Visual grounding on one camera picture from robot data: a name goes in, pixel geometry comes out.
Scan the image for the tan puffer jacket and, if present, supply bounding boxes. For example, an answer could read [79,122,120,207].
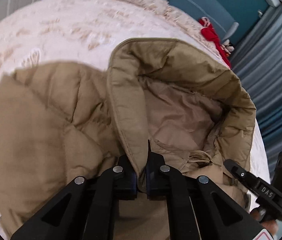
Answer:
[0,38,256,237]

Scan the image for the person's right hand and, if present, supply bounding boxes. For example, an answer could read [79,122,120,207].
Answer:
[250,207,278,236]

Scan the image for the grey-blue curtain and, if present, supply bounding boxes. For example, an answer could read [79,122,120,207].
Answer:
[230,4,282,172]

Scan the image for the plush toy dolls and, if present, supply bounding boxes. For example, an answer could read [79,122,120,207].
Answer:
[221,39,234,55]

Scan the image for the red knitted garment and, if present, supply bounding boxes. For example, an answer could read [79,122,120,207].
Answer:
[198,16,232,69]

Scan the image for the white floral bedspread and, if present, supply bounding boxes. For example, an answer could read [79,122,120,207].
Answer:
[0,0,272,238]

